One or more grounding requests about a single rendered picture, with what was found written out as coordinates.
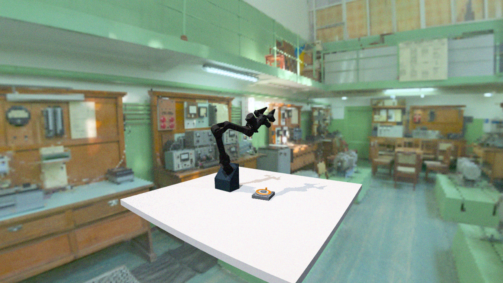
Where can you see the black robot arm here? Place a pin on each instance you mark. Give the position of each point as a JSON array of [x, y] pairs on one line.
[[252, 126]]

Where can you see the orange and white round plate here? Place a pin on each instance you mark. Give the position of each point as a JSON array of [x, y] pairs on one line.
[[268, 192]]

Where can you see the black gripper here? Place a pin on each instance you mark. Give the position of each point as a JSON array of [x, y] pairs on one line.
[[262, 118]]

